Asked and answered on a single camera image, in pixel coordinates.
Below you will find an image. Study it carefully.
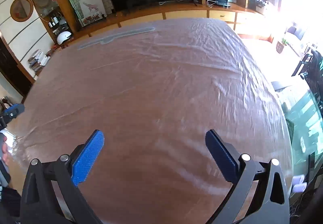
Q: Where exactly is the stack of books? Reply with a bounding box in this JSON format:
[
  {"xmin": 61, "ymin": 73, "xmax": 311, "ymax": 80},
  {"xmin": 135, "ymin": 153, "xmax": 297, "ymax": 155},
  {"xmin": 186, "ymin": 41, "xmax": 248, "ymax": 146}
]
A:
[{"xmin": 28, "ymin": 49, "xmax": 51, "ymax": 72}]

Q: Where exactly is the white horse picture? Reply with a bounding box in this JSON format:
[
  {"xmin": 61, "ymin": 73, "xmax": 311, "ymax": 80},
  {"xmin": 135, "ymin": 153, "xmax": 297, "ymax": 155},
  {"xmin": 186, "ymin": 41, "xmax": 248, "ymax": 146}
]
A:
[{"xmin": 79, "ymin": 0, "xmax": 107, "ymax": 26}]

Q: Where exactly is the long wooden tv cabinet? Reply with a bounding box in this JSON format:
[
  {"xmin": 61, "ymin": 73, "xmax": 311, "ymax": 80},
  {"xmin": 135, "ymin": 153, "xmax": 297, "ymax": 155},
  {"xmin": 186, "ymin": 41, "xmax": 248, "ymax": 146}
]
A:
[{"xmin": 54, "ymin": 3, "xmax": 274, "ymax": 49}]

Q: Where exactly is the round wooden framed mirror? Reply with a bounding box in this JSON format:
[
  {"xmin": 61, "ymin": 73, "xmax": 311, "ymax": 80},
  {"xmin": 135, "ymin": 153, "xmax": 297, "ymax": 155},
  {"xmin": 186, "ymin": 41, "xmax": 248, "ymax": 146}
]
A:
[{"xmin": 10, "ymin": 0, "xmax": 33, "ymax": 22}]

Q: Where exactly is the glass top side table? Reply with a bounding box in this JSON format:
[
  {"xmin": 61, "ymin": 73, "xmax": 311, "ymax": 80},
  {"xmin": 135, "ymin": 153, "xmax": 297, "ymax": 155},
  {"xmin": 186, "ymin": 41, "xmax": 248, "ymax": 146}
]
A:
[{"xmin": 278, "ymin": 86, "xmax": 322, "ymax": 193}]

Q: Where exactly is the white dome lamp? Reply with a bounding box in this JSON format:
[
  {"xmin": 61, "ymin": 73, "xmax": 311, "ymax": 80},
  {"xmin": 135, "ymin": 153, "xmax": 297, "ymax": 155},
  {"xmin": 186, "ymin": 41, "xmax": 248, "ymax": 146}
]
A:
[{"xmin": 57, "ymin": 31, "xmax": 72, "ymax": 45}]

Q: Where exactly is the small potted plant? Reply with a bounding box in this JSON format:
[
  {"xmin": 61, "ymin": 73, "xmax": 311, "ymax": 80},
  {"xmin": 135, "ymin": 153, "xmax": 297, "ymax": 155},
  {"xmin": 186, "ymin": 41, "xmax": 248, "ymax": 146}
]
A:
[{"xmin": 276, "ymin": 38, "xmax": 289, "ymax": 54}]

